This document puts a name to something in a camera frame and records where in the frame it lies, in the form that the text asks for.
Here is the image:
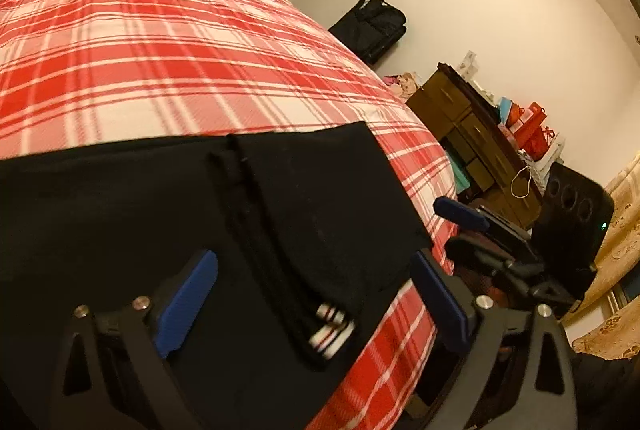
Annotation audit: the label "bed with red plaid sheet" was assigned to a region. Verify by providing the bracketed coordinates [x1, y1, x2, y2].
[0, 0, 458, 430]

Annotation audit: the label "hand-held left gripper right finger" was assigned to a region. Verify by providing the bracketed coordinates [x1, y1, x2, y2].
[411, 250, 578, 430]

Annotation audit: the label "pile of pale clothes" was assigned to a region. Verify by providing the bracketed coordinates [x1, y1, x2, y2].
[384, 71, 426, 100]

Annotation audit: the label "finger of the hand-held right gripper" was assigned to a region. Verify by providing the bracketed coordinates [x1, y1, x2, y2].
[434, 196, 501, 236]
[445, 234, 508, 276]

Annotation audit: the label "white item on dresser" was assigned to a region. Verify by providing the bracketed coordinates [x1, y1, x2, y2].
[457, 51, 479, 77]

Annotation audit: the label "red gift bag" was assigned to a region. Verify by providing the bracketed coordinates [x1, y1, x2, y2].
[507, 102, 547, 146]
[520, 126, 557, 161]

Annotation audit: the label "black pants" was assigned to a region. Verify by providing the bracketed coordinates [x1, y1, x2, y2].
[0, 121, 433, 430]

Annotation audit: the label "black bag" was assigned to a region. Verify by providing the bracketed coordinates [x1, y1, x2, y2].
[328, 0, 407, 65]

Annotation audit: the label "beige floral curtain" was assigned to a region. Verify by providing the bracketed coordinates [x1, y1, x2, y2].
[560, 160, 640, 361]

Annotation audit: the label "teal bag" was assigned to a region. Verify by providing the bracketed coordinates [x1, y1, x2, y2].
[446, 150, 472, 194]

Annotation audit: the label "white gift bag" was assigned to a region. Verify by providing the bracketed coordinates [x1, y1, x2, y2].
[534, 135, 567, 177]

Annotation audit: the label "brown wooden dresser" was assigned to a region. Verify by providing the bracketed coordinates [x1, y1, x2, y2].
[405, 62, 546, 231]

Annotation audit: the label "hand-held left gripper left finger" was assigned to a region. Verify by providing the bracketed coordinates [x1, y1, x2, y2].
[48, 250, 219, 430]

